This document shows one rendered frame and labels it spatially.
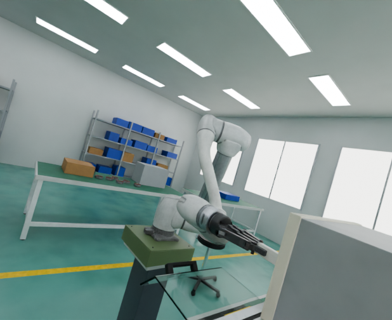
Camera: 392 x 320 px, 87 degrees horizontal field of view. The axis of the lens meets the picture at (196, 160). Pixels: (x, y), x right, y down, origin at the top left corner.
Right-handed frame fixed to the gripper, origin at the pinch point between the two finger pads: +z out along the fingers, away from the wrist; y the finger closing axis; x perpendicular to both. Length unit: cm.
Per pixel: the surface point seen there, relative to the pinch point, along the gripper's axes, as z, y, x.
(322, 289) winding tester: 17.3, 14.5, 4.2
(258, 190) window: -316, -469, -8
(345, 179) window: -122, -468, 75
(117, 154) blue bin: -608, -155, -26
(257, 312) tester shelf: 8.1, 13.9, -6.6
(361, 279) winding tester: 21.4, 14.5, 8.4
